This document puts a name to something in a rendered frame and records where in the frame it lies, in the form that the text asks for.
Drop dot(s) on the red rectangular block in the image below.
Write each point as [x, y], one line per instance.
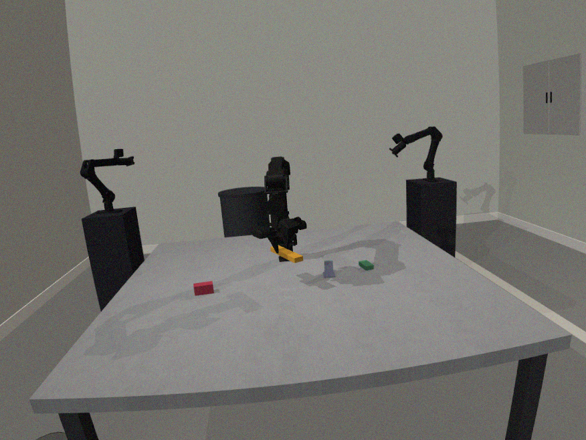
[203, 288]

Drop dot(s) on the orange bar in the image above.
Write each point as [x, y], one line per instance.
[287, 254]

